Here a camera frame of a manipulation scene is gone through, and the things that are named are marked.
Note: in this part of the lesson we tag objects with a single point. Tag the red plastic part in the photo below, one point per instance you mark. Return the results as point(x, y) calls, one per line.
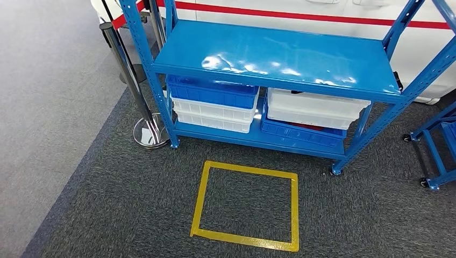
point(306, 126)

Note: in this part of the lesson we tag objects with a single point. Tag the blue metal shelf rack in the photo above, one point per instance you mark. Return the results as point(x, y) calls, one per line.
point(267, 50)
point(434, 156)

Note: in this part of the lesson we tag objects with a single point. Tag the black stanchion with round base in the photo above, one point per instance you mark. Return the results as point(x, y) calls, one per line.
point(139, 74)

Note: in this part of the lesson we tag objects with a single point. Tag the yellow floor tape square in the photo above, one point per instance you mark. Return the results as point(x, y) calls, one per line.
point(246, 242)

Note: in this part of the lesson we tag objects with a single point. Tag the red barrier belt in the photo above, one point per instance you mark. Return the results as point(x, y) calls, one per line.
point(285, 15)
point(119, 21)

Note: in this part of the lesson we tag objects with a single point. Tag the white car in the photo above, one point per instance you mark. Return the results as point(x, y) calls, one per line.
point(420, 60)

